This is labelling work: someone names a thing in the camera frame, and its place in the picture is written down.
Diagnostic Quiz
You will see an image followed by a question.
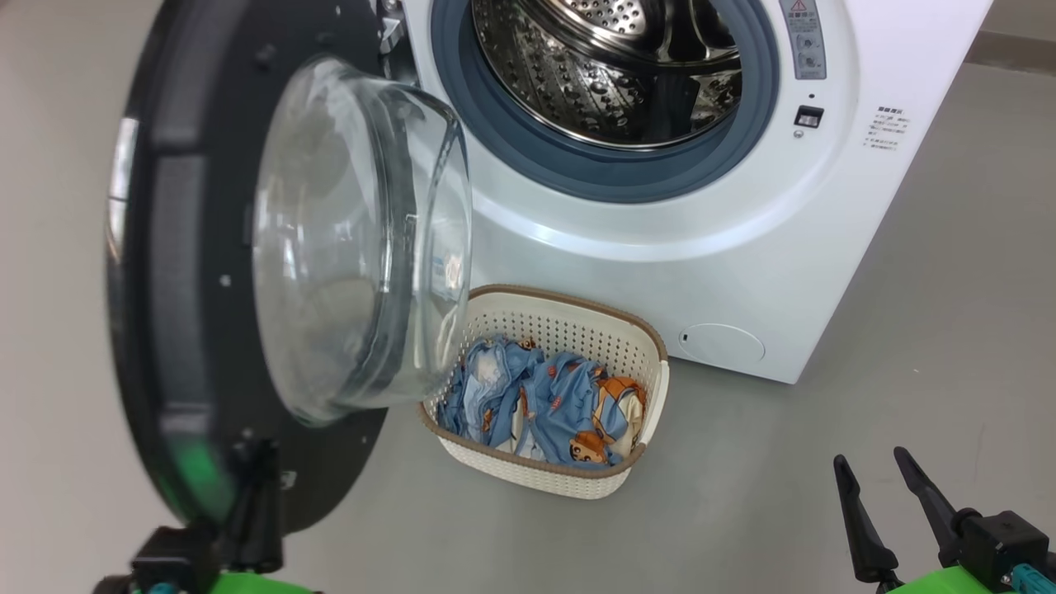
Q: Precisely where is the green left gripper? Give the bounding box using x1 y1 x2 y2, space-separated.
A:
91 437 323 594

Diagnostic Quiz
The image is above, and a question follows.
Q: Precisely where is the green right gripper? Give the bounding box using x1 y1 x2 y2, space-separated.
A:
833 446 1016 594

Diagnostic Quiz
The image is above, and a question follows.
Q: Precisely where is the black round glass door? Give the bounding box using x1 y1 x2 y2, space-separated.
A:
106 0 475 537

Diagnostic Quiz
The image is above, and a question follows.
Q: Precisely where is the blue garment large bear print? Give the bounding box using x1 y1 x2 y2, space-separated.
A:
511 351 649 469

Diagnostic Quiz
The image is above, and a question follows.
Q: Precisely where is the white front-load washing machine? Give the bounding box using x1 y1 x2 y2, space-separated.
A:
375 0 995 384

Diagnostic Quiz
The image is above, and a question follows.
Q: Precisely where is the grey rubber door gasket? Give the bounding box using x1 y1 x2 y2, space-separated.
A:
429 0 780 205

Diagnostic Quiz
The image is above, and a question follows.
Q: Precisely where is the round white filter cover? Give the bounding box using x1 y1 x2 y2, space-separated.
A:
678 323 766 365

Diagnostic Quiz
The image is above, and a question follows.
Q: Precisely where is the cream perforated laundry basket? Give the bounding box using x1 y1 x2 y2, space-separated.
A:
417 285 671 501

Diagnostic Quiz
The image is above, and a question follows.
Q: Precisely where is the small black text label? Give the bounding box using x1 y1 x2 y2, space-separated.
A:
862 106 908 151

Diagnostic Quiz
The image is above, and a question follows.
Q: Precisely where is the grey warning label strip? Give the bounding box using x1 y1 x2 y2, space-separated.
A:
780 0 828 81

